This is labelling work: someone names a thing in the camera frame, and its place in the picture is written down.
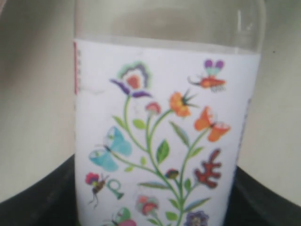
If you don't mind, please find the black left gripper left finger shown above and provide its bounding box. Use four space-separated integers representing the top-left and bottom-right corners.
0 155 77 226

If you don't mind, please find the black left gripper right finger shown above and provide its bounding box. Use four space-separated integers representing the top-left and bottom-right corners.
227 167 301 226

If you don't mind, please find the floral label clear bottle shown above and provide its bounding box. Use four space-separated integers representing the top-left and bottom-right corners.
74 0 266 226

